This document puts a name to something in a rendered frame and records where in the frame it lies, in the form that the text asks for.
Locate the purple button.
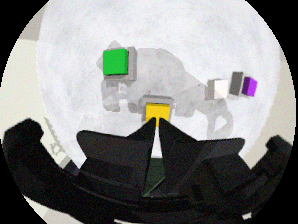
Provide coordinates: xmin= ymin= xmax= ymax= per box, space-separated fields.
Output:
xmin=229 ymin=71 xmax=258 ymax=99

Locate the yellow button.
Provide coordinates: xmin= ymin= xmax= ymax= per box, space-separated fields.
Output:
xmin=142 ymin=95 xmax=174 ymax=127

